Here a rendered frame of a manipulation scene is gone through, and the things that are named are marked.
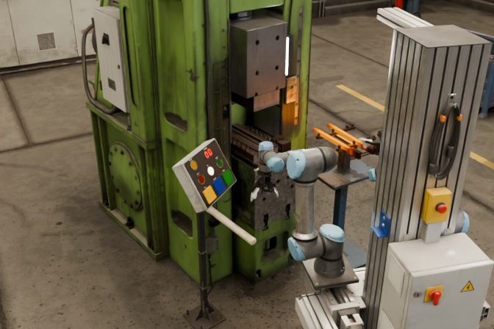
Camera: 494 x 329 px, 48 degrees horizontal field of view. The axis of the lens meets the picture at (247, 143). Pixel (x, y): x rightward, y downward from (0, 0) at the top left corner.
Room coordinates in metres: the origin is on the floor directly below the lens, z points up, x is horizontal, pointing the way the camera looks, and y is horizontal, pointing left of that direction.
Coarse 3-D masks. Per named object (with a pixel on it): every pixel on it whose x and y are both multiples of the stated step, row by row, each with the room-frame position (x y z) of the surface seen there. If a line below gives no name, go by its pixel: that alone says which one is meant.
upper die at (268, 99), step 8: (232, 96) 3.20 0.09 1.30; (240, 96) 3.13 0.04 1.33; (256, 96) 3.05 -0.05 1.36; (264, 96) 3.09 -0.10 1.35; (272, 96) 3.13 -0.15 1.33; (240, 104) 3.13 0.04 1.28; (248, 104) 3.07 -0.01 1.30; (256, 104) 3.05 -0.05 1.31; (264, 104) 3.09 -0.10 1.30; (272, 104) 3.13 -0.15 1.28
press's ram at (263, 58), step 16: (256, 16) 3.32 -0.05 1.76; (240, 32) 3.05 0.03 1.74; (256, 32) 3.05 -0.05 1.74; (272, 32) 3.12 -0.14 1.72; (240, 48) 3.05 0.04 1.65; (256, 48) 3.05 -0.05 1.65; (272, 48) 3.12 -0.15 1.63; (240, 64) 3.05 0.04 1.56; (256, 64) 3.05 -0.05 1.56; (272, 64) 3.12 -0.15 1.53; (240, 80) 3.05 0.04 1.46; (256, 80) 3.05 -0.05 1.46; (272, 80) 3.12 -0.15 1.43
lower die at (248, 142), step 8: (240, 128) 3.41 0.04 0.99; (232, 136) 3.28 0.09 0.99; (240, 136) 3.28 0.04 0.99; (256, 136) 3.28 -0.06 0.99; (248, 144) 3.17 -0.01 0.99; (256, 144) 3.17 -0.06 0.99; (240, 152) 3.13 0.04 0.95; (248, 152) 3.08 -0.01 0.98; (256, 152) 3.08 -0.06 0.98; (256, 160) 3.05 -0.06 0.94
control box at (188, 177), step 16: (208, 144) 2.76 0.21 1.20; (192, 160) 2.59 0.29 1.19; (208, 160) 2.68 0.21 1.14; (224, 160) 2.78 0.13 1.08; (176, 176) 2.54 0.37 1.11; (192, 176) 2.52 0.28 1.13; (208, 176) 2.61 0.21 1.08; (192, 192) 2.50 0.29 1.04; (224, 192) 2.63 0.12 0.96; (208, 208) 2.48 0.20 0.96
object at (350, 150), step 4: (316, 128) 3.40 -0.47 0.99; (316, 132) 3.36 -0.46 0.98; (320, 132) 3.33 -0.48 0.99; (324, 132) 3.33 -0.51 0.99; (324, 136) 3.29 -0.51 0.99; (328, 136) 3.28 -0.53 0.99; (332, 140) 3.22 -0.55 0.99; (336, 140) 3.21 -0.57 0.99; (336, 144) 3.19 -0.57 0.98; (340, 144) 3.16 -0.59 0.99; (344, 144) 3.16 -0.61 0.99; (344, 148) 3.13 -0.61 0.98; (348, 148) 3.09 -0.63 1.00; (352, 148) 3.08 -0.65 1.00; (348, 152) 3.08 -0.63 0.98; (352, 152) 3.07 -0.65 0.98; (356, 152) 3.05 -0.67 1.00; (360, 152) 3.03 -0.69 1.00; (356, 156) 3.04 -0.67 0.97; (360, 156) 3.03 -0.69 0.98
